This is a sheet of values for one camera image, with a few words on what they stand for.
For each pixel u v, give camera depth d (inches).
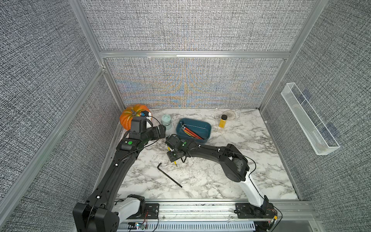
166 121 40.2
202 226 27.6
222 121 40.7
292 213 29.1
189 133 40.7
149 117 26.7
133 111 40.1
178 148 28.2
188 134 40.7
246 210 28.8
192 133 40.7
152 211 28.1
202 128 42.7
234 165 21.5
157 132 26.5
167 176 33.6
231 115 46.0
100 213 14.6
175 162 35.5
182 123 42.6
